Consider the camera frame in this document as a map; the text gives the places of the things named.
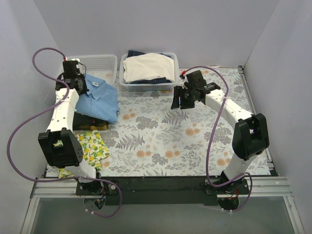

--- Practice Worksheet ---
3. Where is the navy folded garment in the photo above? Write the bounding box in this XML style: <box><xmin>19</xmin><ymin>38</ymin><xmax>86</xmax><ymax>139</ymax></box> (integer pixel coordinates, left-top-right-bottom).
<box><xmin>127</xmin><ymin>50</ymin><xmax>173</xmax><ymax>85</ymax></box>

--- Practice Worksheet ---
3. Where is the dark striped folded shirt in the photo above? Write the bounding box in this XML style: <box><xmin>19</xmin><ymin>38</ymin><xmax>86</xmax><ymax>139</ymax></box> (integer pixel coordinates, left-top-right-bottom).
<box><xmin>73</xmin><ymin>113</ymin><xmax>96</xmax><ymax>131</ymax></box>

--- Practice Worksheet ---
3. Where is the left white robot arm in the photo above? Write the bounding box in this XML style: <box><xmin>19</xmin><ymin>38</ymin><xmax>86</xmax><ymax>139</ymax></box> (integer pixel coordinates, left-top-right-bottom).
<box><xmin>38</xmin><ymin>58</ymin><xmax>104</xmax><ymax>195</ymax></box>

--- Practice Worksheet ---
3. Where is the white plastic basket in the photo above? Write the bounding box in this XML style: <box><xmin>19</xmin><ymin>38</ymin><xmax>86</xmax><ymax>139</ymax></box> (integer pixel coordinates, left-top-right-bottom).
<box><xmin>68</xmin><ymin>55</ymin><xmax>117</xmax><ymax>85</ymax></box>
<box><xmin>119</xmin><ymin>52</ymin><xmax>180</xmax><ymax>92</ymax></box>

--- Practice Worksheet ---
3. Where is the light blue long sleeve shirt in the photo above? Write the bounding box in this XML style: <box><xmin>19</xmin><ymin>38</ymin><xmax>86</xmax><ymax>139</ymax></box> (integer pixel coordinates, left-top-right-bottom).
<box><xmin>76</xmin><ymin>74</ymin><xmax>119</xmax><ymax>123</ymax></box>

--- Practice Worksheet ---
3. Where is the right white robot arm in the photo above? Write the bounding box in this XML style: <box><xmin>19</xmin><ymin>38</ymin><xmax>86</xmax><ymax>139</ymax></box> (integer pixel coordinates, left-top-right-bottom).
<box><xmin>171</xmin><ymin>66</ymin><xmax>270</xmax><ymax>194</ymax></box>

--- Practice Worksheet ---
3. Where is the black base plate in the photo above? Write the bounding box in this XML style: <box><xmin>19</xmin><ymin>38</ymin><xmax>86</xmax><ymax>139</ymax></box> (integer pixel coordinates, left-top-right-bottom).
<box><xmin>75</xmin><ymin>175</ymin><xmax>251</xmax><ymax>206</ymax></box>

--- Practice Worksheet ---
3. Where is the right white plastic basket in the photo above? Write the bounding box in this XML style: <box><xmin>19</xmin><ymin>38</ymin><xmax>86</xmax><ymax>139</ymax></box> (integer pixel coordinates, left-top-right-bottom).
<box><xmin>119</xmin><ymin>52</ymin><xmax>180</xmax><ymax>92</ymax></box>

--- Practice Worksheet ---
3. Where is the cream folded garment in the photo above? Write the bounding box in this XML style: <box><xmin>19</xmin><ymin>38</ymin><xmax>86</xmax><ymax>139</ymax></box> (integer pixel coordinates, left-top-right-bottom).
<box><xmin>123</xmin><ymin>53</ymin><xmax>176</xmax><ymax>83</ymax></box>

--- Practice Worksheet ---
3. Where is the left white plastic basket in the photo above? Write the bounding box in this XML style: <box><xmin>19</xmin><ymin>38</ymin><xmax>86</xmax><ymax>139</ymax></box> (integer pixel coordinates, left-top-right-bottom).
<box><xmin>68</xmin><ymin>55</ymin><xmax>117</xmax><ymax>85</ymax></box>

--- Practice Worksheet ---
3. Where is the lemon print folded shirt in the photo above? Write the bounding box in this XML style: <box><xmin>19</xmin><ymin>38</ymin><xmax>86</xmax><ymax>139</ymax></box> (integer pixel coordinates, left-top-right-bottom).
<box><xmin>55</xmin><ymin>130</ymin><xmax>110</xmax><ymax>178</ymax></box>

